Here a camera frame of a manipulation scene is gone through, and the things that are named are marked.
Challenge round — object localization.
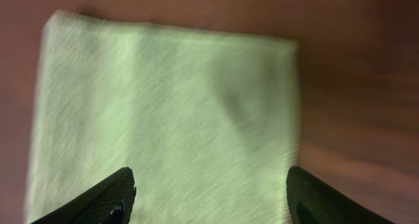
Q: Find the light green cloth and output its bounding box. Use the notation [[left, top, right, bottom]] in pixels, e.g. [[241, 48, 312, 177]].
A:
[[24, 11, 300, 223]]

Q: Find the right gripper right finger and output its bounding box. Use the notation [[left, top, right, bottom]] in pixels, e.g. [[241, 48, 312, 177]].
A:
[[286, 166, 393, 224]]

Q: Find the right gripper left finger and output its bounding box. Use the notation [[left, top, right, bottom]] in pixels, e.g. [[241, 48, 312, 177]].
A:
[[33, 167, 136, 224]]

